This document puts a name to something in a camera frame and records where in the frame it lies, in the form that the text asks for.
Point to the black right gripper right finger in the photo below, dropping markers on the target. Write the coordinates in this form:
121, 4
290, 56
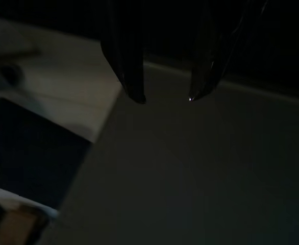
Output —
205, 63

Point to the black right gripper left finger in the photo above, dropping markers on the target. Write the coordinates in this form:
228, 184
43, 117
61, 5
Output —
126, 56

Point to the dark blue rug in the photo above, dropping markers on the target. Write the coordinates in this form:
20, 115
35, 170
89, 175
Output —
37, 153

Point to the brown cardboard box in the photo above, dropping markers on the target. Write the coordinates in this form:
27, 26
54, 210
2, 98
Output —
19, 224

